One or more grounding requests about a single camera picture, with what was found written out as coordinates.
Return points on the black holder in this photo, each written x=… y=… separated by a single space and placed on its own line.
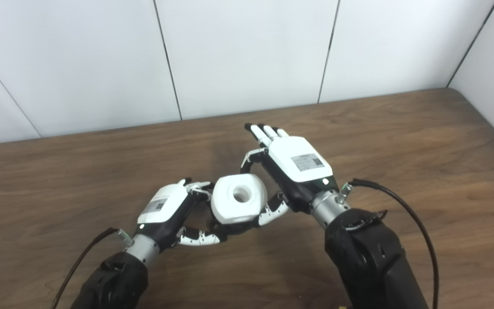
x=236 y=228

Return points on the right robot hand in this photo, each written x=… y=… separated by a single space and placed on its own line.
x=298 y=171

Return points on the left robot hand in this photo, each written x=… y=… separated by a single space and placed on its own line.
x=165 y=210

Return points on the round white piece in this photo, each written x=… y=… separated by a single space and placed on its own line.
x=238 y=199

